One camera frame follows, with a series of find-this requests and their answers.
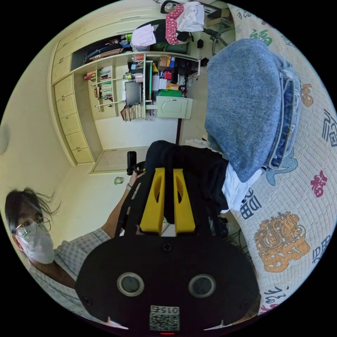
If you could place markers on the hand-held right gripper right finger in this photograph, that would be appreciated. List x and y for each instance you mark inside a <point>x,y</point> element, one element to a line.
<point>185,210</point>

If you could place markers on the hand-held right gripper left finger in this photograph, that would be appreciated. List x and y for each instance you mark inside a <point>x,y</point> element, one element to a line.
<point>152,208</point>

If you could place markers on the black t-shirt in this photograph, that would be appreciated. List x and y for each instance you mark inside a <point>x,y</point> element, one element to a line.
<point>194,168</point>

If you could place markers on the person's left forearm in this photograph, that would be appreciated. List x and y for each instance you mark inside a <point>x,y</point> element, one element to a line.
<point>115,210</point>

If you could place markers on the person's left hand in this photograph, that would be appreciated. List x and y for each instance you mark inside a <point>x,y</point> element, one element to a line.
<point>137,177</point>

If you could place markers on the person's body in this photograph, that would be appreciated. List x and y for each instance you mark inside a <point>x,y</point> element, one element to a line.
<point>76,252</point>

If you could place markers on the bed with printed quilt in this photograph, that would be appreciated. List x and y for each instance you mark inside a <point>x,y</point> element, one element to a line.
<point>289,200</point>

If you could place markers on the pile of clothes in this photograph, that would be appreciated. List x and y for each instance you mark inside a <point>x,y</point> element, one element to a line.
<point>242,105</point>

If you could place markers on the office chair with clothes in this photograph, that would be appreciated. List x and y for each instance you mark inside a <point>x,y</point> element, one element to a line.
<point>181,23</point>

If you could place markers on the cream wall cupboard with shelves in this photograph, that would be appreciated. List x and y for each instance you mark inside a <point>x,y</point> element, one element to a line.
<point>79,100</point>

